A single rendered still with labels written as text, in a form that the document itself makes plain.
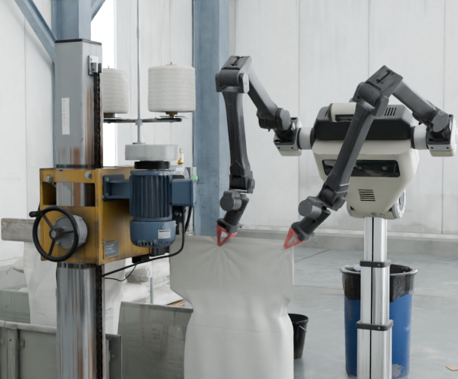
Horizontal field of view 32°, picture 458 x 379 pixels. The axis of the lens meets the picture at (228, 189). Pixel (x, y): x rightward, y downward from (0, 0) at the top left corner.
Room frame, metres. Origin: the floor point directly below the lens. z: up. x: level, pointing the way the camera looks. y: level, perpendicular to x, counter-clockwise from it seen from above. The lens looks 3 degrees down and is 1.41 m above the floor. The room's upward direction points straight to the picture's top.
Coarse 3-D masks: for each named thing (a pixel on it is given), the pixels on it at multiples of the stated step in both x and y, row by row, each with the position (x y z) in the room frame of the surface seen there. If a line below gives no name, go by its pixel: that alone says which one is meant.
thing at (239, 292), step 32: (192, 256) 2.94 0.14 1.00; (224, 256) 2.88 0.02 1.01; (256, 256) 2.82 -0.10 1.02; (288, 256) 2.76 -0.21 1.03; (192, 288) 2.94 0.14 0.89; (224, 288) 2.88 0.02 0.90; (256, 288) 2.82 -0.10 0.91; (288, 288) 2.76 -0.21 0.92; (192, 320) 2.86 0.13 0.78; (224, 320) 2.81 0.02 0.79; (256, 320) 2.75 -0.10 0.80; (288, 320) 2.81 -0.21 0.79; (192, 352) 2.86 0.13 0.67; (224, 352) 2.79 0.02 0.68; (256, 352) 2.74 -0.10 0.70; (288, 352) 2.76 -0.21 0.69
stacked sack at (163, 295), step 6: (156, 288) 6.40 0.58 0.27; (162, 288) 6.40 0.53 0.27; (168, 288) 6.41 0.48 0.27; (156, 294) 6.19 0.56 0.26; (162, 294) 6.25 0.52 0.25; (168, 294) 6.29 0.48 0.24; (174, 294) 6.37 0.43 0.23; (144, 300) 6.06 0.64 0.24; (156, 300) 6.13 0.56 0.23; (162, 300) 6.21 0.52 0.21; (168, 300) 6.29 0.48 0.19; (174, 300) 6.38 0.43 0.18
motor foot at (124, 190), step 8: (104, 176) 2.61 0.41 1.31; (112, 176) 2.64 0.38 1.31; (120, 176) 2.69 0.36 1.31; (104, 184) 2.60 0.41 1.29; (112, 184) 2.64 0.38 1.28; (120, 184) 2.62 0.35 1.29; (128, 184) 2.61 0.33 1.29; (104, 192) 2.60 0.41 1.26; (112, 192) 2.64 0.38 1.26; (120, 192) 2.62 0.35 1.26; (128, 192) 2.61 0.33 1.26; (104, 200) 2.61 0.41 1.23; (112, 200) 2.64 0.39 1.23
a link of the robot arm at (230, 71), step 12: (228, 60) 2.78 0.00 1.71; (240, 60) 2.76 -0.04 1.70; (228, 72) 2.72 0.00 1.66; (240, 72) 2.71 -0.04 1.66; (252, 72) 2.82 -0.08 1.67; (228, 84) 2.73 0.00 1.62; (252, 84) 2.83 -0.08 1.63; (252, 96) 2.90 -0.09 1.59; (264, 96) 2.92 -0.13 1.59; (264, 108) 2.95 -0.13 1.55; (276, 108) 3.00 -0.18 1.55; (264, 120) 3.04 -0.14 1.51; (288, 120) 3.05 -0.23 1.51
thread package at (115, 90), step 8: (104, 72) 2.82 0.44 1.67; (112, 72) 2.82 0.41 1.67; (120, 72) 2.84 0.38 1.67; (104, 80) 2.82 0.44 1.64; (112, 80) 2.82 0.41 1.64; (120, 80) 2.84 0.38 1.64; (104, 88) 2.82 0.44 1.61; (112, 88) 2.82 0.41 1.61; (120, 88) 2.84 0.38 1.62; (128, 88) 2.90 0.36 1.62; (104, 96) 2.82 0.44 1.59; (112, 96) 2.82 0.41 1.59; (120, 96) 2.84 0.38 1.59; (104, 104) 2.81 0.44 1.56; (112, 104) 2.82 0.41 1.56; (120, 104) 2.83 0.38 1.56; (128, 104) 2.88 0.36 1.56; (104, 112) 2.82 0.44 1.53; (112, 112) 2.82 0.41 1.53; (120, 112) 2.84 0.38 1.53
